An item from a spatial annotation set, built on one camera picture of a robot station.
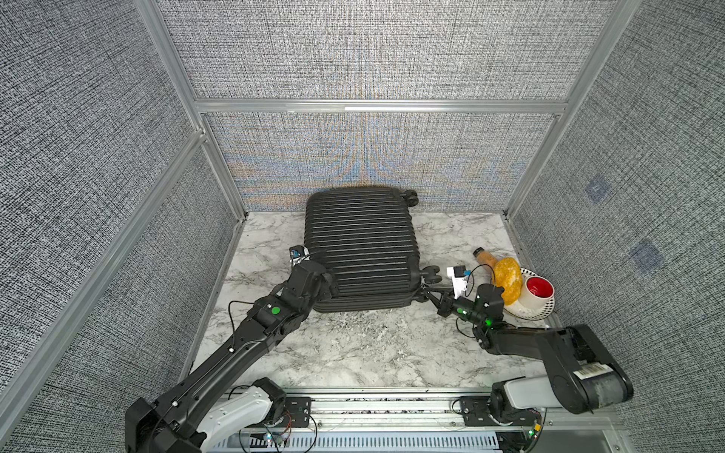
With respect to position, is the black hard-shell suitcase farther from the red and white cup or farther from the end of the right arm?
the red and white cup

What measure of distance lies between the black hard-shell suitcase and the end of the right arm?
71mm

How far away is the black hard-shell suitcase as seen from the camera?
0.80m

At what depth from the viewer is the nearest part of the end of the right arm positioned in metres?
0.69

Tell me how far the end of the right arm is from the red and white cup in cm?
22

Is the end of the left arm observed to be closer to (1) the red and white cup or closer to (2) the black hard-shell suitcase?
(2) the black hard-shell suitcase

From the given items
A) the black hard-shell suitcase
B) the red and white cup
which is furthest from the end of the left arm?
the red and white cup

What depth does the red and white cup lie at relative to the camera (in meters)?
0.88

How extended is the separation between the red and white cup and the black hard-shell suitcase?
0.31 m

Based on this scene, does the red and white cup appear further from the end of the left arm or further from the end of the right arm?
the end of the left arm
